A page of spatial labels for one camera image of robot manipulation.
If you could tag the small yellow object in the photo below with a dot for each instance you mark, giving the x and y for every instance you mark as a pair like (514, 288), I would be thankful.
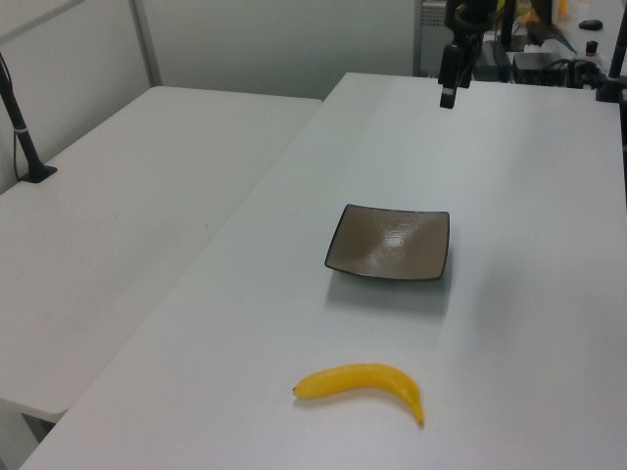
(564, 7)

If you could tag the black camera stand pole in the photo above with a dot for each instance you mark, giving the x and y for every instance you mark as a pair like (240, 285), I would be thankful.
(22, 132)

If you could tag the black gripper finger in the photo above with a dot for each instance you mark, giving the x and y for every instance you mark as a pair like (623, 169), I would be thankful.
(467, 66)
(448, 73)

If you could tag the thin black upright pole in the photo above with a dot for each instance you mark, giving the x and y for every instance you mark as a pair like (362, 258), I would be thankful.
(507, 24)

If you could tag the aluminium partition post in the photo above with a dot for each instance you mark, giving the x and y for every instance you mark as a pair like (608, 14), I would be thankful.
(146, 44)

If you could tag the white side table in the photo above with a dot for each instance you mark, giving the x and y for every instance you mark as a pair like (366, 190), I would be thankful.
(122, 205)

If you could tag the black computer mouse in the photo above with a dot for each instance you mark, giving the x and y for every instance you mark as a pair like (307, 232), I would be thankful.
(590, 24)

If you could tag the yellow banana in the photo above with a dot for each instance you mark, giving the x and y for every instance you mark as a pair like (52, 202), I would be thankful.
(362, 377)

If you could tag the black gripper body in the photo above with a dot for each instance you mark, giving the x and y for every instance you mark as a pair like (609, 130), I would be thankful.
(471, 18)

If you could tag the square brown ceramic plate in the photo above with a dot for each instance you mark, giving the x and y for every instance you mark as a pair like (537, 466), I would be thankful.
(387, 242)

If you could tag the black clamp stand pole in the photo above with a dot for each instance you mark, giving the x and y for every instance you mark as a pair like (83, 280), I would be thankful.
(612, 68)

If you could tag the small black orange cylinder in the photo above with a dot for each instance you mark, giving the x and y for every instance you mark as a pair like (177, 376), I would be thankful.
(592, 47)

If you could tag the grey perforated panel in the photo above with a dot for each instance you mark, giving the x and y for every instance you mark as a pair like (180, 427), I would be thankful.
(428, 29)

